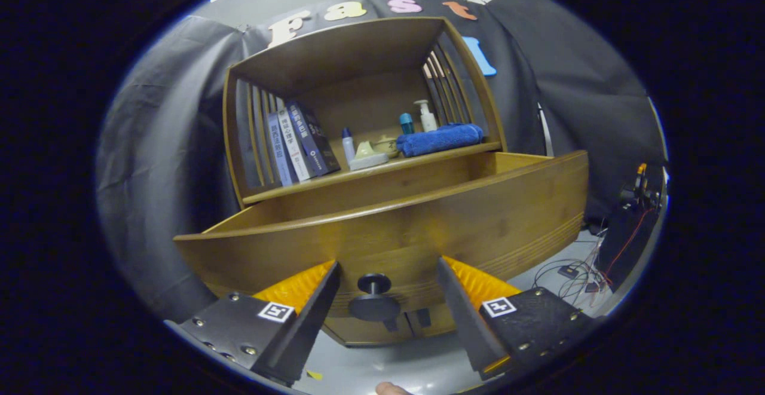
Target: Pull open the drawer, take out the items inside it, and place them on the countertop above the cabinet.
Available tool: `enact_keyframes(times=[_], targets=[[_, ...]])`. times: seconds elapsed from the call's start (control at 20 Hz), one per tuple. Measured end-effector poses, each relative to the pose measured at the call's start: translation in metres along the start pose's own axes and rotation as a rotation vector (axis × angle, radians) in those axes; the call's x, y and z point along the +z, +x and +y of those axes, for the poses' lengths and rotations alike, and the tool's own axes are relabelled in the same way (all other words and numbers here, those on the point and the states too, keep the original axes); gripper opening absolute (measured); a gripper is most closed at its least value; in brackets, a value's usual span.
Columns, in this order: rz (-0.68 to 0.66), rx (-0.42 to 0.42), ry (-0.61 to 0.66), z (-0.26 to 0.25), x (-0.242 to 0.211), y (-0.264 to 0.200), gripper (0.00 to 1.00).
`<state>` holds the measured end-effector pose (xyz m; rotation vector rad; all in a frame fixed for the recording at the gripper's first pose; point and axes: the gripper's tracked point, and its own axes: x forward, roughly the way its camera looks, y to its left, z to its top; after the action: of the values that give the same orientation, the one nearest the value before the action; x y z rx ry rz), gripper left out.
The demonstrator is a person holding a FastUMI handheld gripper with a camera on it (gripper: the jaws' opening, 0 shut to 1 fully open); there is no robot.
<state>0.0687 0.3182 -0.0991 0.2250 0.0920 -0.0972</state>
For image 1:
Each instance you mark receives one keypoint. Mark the black device with orange tip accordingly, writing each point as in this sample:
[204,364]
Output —
[639,186]

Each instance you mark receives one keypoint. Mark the pale green and white container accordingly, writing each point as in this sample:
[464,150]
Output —
[367,155]

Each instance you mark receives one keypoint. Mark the dark blue book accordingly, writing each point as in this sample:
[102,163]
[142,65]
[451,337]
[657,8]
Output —
[312,138]

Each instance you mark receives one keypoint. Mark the grey blue book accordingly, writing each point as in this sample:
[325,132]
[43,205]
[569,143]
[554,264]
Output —
[280,150]

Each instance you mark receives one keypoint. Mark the folded blue towel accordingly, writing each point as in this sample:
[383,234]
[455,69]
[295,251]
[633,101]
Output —
[439,139]

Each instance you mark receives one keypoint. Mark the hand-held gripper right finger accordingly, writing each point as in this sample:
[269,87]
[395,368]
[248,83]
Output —
[463,317]

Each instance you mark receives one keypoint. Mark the small black adapter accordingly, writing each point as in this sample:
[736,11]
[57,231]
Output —
[568,271]

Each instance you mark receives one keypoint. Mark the beige lidded teacup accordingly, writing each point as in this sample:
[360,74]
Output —
[388,144]

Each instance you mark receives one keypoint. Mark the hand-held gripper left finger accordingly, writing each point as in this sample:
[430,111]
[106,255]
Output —
[308,323]

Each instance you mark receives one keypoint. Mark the white pump bottle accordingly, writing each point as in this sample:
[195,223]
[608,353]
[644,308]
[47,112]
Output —
[427,117]

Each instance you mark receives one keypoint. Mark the white bottle with blue cap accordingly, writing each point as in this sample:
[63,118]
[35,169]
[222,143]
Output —
[348,144]

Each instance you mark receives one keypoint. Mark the wooden countertop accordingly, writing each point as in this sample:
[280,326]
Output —
[382,170]

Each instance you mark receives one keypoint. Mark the white spine book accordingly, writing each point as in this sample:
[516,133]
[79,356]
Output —
[294,144]

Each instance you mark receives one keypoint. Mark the wooden cabinet door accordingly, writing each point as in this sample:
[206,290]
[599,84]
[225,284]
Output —
[439,323]
[358,330]

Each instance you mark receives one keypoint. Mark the wooden drawer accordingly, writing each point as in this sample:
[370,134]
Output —
[418,227]

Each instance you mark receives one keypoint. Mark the black drawer knob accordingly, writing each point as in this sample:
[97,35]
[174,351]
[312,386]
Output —
[373,299]

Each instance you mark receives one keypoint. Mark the black equipment box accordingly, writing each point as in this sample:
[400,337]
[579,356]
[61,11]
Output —
[609,227]

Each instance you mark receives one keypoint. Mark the wooden cabinet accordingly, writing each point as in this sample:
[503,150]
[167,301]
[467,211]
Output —
[334,54]

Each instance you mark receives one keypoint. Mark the teal capped bottle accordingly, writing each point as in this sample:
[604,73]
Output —
[407,123]

